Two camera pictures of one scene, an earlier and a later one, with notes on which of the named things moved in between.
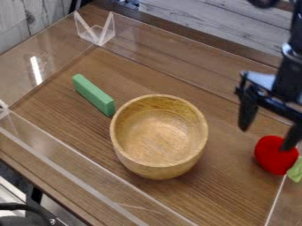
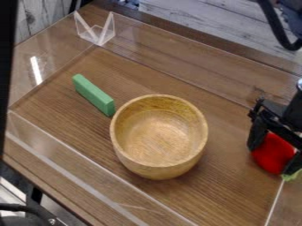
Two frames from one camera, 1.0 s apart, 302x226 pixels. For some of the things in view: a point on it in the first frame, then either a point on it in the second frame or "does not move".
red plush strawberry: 274,159 does not move
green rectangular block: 95,94 does not move
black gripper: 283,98 -> 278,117
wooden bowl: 158,135 does not move
